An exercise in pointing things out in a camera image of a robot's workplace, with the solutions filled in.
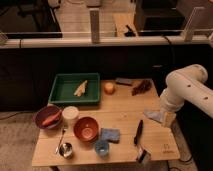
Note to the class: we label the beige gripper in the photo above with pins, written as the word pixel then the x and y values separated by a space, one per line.
pixel 168 119

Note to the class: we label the white plastic cup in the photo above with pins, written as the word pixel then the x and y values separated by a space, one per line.
pixel 70 115

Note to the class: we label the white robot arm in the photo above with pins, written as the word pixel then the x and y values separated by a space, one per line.
pixel 185 84

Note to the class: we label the small blue cup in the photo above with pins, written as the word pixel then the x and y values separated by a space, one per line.
pixel 102 148

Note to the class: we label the small metal cup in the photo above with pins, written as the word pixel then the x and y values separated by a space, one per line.
pixel 66 150

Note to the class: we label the grey cloth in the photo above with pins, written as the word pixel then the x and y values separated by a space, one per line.
pixel 154 115

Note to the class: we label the black knife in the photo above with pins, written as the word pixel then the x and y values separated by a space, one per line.
pixel 138 132

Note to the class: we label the dark red dried object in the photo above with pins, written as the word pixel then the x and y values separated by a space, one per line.
pixel 143 87

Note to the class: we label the black and white brush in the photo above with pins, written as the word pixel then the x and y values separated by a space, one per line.
pixel 143 156

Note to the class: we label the wooden table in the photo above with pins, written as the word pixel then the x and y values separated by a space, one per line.
pixel 120 111

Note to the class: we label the blue sponge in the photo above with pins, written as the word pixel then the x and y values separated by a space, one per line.
pixel 111 135

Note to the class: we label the dark rectangular sponge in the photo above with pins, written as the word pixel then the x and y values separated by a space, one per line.
pixel 124 81

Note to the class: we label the orange bowl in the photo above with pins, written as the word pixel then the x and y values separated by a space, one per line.
pixel 86 129

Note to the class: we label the beige object in tray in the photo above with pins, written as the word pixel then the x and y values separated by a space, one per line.
pixel 81 89

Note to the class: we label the black object on floor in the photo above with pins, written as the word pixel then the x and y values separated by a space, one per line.
pixel 130 32

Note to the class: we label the green plastic tray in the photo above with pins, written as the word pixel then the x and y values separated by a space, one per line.
pixel 65 85

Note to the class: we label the orange carrot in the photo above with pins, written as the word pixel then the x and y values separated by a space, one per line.
pixel 51 118

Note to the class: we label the dark red bowl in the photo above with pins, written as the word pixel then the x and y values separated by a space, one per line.
pixel 43 113

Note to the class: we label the white horizontal rail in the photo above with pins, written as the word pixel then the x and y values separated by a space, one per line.
pixel 106 41

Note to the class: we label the right metal post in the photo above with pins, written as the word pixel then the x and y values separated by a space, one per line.
pixel 190 28

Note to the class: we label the metal post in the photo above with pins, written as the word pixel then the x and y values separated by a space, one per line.
pixel 94 21
pixel 190 28

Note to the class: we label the center metal post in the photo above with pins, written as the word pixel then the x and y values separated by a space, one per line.
pixel 94 21

